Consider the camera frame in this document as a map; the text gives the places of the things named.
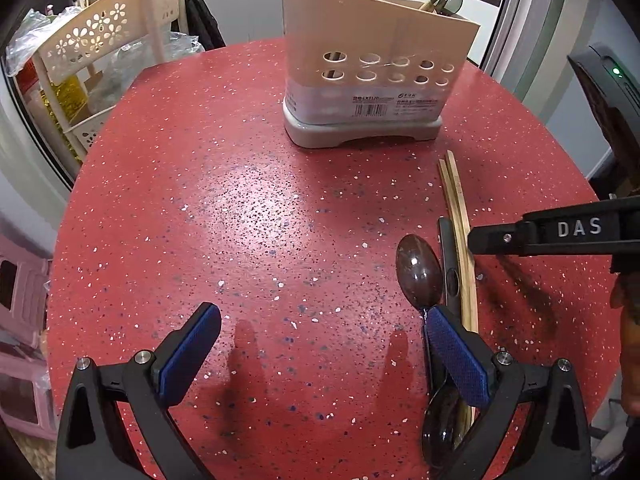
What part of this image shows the pink plastic stool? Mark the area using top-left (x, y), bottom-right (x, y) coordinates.
top-left (1, 237), bottom-right (58, 441)

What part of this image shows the cream perforated storage rack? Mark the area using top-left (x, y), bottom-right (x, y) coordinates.
top-left (32, 0), bottom-right (188, 159)

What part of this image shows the plain bamboo chopstick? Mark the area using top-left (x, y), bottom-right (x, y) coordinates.
top-left (446, 150), bottom-right (480, 333)

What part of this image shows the stamped bamboo chopstick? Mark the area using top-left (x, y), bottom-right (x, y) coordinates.
top-left (438, 159), bottom-right (474, 443)

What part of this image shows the dark brown spoon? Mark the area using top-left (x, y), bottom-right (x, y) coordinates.
top-left (395, 234), bottom-right (444, 393)

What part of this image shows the beige utensil holder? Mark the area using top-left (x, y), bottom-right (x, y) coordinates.
top-left (281, 0), bottom-right (480, 148)

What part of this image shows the black jacket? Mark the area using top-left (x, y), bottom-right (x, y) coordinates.
top-left (184, 0), bottom-right (226, 51)

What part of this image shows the right hand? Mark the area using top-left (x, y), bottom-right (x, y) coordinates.
top-left (610, 273), bottom-right (640, 417)

